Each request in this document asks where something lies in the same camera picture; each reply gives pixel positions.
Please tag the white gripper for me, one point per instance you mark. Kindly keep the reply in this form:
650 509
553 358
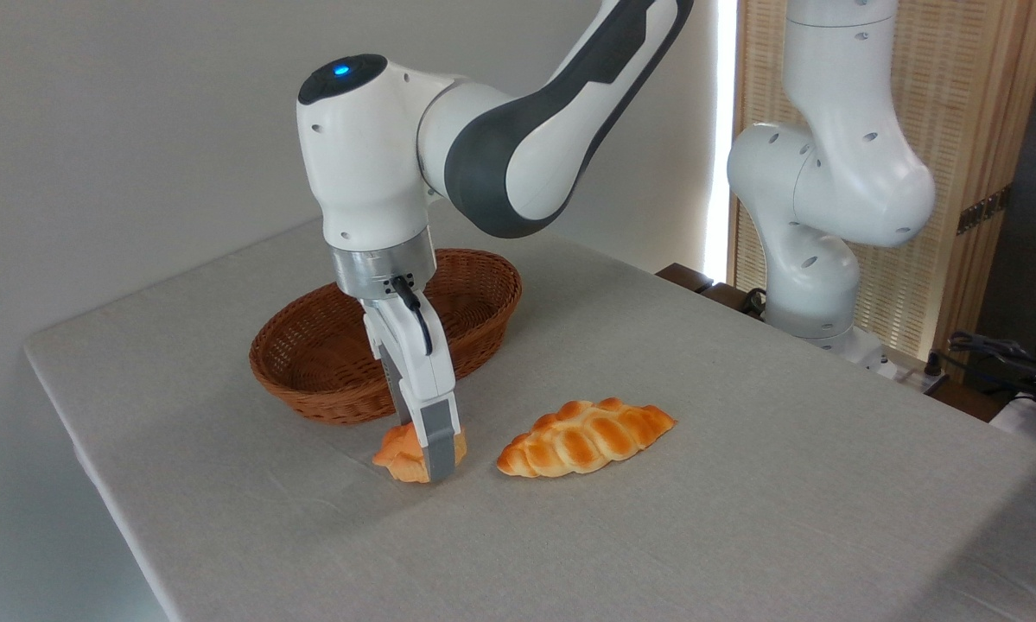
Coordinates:
418 363

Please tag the round knotted bread roll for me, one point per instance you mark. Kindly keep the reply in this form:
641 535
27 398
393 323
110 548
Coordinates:
397 460

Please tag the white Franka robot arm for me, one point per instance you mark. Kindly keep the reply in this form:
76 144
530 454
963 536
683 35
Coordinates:
371 155

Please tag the brown wicker oval basket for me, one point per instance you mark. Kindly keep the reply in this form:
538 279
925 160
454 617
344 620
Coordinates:
310 371

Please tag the long braided bread loaf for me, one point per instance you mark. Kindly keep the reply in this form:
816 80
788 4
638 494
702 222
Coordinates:
582 439

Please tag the dark wooden furniture edge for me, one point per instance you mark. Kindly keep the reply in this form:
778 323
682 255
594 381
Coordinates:
699 283

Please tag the grey tablecloth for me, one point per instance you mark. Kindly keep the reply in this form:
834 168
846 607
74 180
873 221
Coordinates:
742 518

